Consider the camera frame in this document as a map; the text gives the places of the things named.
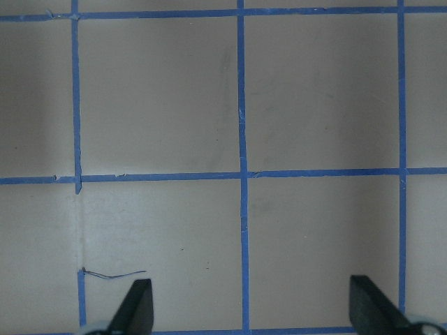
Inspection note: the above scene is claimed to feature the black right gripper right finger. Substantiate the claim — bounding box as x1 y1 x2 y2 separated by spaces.
349 275 411 335

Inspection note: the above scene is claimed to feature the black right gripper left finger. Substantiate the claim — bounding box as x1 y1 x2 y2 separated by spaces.
105 278 154 335

